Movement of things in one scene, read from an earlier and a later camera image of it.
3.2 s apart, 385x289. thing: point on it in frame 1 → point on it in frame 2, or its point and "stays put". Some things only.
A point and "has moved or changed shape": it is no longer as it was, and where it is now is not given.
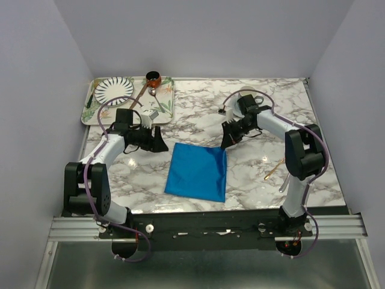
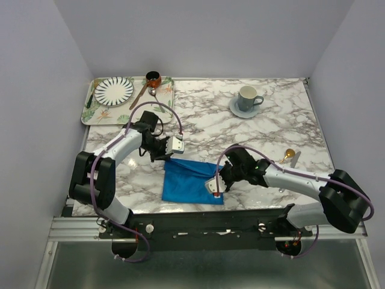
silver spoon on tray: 153,91 stays put
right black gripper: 230,138 → 221,171
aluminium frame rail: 86,229 stays put
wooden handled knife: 139,96 stays put
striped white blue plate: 111,88 stays put
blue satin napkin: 197,171 has moved or changed shape
